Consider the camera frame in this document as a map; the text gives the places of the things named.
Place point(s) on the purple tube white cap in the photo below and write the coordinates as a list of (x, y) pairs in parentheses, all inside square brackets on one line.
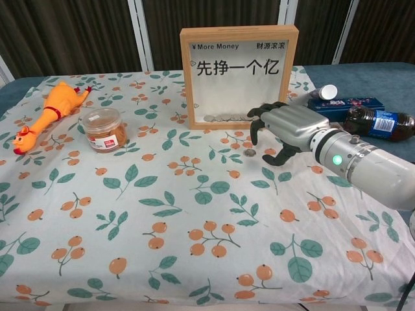
[(327, 92)]

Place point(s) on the blue rectangular carton box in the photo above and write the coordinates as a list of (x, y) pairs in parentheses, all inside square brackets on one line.
[(356, 103)]

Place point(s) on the floral leaf print tablecloth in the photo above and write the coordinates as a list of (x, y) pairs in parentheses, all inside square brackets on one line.
[(129, 207)]

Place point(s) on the silver coin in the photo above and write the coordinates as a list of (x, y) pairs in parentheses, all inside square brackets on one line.
[(249, 152)]

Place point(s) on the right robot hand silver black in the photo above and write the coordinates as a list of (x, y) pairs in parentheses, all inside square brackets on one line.
[(295, 126)]

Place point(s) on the cola bottle blue label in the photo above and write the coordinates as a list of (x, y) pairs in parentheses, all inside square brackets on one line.
[(382, 123)]

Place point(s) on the wooden coin box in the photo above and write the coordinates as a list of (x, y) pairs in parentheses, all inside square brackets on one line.
[(240, 87)]

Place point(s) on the dark ribbed partition panel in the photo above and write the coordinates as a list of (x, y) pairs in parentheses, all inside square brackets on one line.
[(162, 32), (65, 35), (382, 29)]

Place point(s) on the orange rubber chicken toy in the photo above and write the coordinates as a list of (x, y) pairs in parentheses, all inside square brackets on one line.
[(61, 103)]

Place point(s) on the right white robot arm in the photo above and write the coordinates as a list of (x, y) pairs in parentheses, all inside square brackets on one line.
[(373, 168)]

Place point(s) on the clear plastic jar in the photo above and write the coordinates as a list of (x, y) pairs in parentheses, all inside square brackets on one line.
[(103, 133)]

